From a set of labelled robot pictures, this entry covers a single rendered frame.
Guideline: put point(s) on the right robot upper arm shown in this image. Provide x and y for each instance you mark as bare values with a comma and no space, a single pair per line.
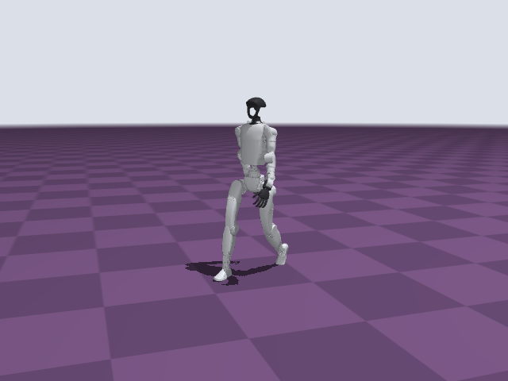
238,134

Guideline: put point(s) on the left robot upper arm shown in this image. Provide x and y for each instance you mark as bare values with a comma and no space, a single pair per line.
270,134

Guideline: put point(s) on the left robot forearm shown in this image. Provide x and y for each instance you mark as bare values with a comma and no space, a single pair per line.
270,174

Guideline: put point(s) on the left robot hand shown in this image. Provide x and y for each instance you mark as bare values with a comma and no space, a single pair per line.
263,194

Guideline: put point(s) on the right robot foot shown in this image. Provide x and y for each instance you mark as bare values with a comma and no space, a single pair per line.
223,274

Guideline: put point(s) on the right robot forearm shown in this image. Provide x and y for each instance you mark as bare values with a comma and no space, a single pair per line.
244,166

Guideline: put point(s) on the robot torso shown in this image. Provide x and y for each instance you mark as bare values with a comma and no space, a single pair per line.
253,148

